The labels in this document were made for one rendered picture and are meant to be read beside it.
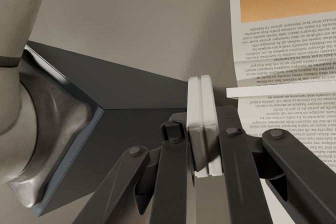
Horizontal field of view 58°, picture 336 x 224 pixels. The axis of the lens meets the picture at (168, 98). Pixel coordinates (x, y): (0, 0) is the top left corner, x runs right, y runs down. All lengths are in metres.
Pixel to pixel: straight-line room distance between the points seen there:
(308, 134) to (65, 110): 0.30
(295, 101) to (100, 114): 0.26
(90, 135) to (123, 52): 1.16
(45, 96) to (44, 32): 1.47
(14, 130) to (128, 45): 1.23
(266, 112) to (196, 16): 1.19
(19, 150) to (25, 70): 0.13
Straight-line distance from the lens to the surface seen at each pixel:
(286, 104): 0.30
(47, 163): 0.46
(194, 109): 0.16
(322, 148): 0.31
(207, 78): 0.20
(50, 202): 0.52
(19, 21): 0.34
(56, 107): 0.45
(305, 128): 0.30
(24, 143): 0.41
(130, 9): 1.61
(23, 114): 0.41
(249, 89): 0.30
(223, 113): 0.17
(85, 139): 0.45
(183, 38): 1.46
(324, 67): 0.31
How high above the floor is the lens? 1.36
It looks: 69 degrees down
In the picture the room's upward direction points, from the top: 86 degrees counter-clockwise
